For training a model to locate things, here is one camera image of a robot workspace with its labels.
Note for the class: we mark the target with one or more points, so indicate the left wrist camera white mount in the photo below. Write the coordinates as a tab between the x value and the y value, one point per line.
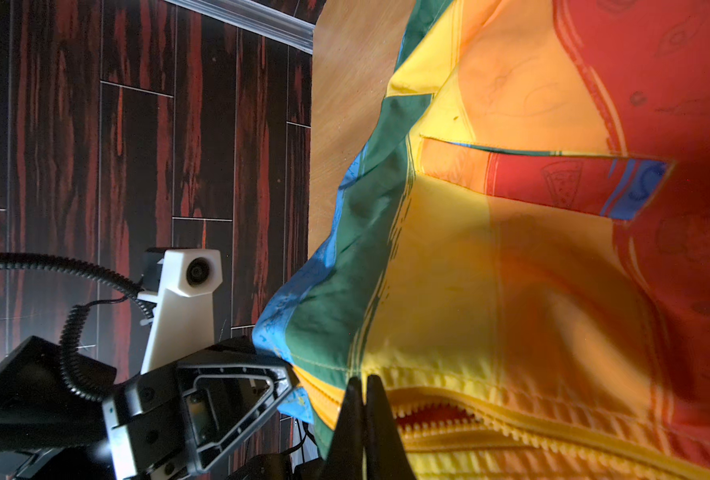
180	283

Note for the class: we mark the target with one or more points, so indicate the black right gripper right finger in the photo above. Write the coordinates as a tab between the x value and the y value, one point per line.
386	457

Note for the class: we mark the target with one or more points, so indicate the aluminium frame post left corner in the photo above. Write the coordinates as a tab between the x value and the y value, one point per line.
256	18

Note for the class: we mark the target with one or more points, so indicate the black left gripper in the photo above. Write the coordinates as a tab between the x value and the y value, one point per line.
138	431

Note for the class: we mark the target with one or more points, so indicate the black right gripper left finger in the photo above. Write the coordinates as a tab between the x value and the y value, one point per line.
346	455

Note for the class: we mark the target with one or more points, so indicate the rainbow striped zip jacket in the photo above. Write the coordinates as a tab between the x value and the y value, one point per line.
521	250

